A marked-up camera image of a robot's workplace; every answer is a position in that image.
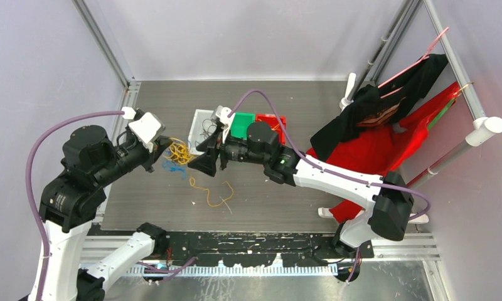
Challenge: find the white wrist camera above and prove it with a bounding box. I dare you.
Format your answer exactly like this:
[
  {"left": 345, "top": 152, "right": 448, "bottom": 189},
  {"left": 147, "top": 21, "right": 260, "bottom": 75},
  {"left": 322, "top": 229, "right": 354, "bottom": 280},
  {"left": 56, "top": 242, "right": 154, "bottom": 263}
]
[
  {"left": 127, "top": 109, "right": 166, "bottom": 153},
  {"left": 210, "top": 105, "right": 235, "bottom": 141}
]

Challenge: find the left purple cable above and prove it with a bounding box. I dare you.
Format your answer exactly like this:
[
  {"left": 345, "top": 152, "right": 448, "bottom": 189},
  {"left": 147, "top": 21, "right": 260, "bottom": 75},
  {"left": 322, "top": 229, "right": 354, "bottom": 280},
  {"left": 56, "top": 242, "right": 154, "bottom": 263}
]
[{"left": 24, "top": 107, "right": 198, "bottom": 301}]

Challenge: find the metal clothes rail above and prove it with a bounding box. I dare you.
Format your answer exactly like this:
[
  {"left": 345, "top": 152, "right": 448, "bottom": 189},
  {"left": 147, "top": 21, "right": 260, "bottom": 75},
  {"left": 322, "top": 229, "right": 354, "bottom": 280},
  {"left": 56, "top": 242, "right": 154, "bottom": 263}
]
[{"left": 408, "top": 1, "right": 502, "bottom": 189}]

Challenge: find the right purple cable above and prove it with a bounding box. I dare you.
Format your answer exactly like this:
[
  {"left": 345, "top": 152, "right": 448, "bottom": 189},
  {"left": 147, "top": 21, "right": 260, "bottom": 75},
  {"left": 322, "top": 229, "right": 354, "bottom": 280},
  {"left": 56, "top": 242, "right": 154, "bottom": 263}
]
[{"left": 228, "top": 88, "right": 431, "bottom": 283}]

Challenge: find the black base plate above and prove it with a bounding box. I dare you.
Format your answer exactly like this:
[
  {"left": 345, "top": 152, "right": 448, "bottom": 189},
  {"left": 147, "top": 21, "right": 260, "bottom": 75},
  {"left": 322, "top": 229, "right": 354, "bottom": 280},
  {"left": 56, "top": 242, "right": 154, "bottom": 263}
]
[{"left": 127, "top": 230, "right": 375, "bottom": 269}]

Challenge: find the pink hanger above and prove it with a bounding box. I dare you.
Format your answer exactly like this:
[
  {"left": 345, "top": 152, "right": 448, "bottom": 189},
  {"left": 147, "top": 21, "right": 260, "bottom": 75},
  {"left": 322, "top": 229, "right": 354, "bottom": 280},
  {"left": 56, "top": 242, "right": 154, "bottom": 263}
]
[{"left": 377, "top": 27, "right": 449, "bottom": 89}]

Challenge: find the brown wire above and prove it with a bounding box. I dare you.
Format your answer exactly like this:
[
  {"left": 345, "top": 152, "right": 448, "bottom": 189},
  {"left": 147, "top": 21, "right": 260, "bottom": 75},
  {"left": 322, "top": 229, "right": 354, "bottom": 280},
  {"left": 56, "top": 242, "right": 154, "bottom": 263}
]
[{"left": 198, "top": 118, "right": 218, "bottom": 140}]

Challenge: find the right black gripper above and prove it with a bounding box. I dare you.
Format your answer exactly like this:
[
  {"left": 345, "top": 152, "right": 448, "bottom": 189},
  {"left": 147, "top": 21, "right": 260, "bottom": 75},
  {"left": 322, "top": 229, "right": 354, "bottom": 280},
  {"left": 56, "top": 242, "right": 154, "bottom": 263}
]
[{"left": 188, "top": 125, "right": 268, "bottom": 177}]

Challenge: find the white rack base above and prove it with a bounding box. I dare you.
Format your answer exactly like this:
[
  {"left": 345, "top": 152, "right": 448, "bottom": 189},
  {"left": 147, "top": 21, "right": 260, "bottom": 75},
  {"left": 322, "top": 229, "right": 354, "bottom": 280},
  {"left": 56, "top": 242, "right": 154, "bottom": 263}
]
[{"left": 318, "top": 207, "right": 429, "bottom": 224}]

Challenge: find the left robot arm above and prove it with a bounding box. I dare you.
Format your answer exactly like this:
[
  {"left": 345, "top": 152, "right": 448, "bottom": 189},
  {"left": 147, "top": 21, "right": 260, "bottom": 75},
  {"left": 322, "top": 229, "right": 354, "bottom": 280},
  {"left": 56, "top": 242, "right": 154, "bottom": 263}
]
[{"left": 27, "top": 125, "right": 172, "bottom": 300}]

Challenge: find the purple cable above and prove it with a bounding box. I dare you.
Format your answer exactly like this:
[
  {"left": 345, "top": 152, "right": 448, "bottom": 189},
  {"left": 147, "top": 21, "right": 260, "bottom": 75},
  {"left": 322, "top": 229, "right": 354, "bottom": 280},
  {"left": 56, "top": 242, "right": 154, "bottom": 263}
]
[
  {"left": 24, "top": 107, "right": 198, "bottom": 301},
  {"left": 228, "top": 88, "right": 431, "bottom": 283}
]

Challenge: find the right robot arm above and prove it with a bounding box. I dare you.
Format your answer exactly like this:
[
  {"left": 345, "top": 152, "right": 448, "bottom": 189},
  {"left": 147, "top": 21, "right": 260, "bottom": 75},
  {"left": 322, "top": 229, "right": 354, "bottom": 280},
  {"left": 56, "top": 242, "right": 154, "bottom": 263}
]
[{"left": 188, "top": 122, "right": 414, "bottom": 258}]

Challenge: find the blue wire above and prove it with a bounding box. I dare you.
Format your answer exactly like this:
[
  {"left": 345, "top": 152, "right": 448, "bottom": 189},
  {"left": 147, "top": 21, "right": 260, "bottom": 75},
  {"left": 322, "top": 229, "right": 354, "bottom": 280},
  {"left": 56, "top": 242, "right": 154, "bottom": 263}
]
[{"left": 162, "top": 143, "right": 188, "bottom": 180}]

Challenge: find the red shirt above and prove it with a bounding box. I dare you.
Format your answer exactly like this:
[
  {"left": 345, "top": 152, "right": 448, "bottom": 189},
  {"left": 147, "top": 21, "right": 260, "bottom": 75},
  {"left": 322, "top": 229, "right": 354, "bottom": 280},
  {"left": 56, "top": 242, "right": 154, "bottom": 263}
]
[{"left": 306, "top": 81, "right": 462, "bottom": 225}]

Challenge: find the white rack post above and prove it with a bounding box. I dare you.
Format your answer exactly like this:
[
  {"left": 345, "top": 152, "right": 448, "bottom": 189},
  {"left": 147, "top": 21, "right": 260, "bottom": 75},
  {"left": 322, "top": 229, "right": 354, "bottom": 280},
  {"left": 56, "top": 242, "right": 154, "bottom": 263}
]
[{"left": 339, "top": 73, "right": 356, "bottom": 111}]

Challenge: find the green hanger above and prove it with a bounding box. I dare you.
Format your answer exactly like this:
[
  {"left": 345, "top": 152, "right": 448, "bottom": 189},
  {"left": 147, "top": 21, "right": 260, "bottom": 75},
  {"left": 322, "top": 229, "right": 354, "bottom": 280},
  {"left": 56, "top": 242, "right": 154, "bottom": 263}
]
[{"left": 427, "top": 82, "right": 473, "bottom": 130}]

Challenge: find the black shirt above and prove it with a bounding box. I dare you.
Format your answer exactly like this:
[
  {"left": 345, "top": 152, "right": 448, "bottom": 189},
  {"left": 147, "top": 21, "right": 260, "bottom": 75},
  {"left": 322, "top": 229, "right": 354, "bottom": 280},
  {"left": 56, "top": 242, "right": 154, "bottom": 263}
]
[{"left": 310, "top": 54, "right": 448, "bottom": 161}]

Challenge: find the red plastic bin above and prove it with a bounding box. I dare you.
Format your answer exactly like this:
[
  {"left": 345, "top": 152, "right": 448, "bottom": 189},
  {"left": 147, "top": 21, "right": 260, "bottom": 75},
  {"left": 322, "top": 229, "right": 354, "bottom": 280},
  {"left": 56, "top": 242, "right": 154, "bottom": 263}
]
[{"left": 255, "top": 114, "right": 287, "bottom": 144}]

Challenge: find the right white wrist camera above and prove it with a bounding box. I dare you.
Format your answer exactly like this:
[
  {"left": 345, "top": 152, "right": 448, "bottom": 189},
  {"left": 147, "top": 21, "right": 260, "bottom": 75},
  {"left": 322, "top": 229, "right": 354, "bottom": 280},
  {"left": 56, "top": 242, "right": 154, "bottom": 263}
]
[{"left": 210, "top": 105, "right": 235, "bottom": 141}]

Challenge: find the white plastic bin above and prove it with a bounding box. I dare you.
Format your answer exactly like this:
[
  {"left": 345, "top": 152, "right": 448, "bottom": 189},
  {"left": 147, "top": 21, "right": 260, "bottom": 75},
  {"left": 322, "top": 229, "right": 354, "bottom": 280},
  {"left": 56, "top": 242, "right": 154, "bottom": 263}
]
[{"left": 187, "top": 109, "right": 216, "bottom": 156}]

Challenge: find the green plastic bin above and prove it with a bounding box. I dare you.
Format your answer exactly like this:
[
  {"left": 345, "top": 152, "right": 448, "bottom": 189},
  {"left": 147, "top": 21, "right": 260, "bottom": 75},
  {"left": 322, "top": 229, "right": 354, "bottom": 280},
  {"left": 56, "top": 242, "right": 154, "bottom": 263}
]
[{"left": 230, "top": 112, "right": 255, "bottom": 139}]

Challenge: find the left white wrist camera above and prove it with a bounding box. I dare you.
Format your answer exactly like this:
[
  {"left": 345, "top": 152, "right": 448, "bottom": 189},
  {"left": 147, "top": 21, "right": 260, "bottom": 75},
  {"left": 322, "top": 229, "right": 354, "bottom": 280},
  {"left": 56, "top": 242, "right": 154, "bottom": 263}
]
[{"left": 127, "top": 109, "right": 166, "bottom": 153}]

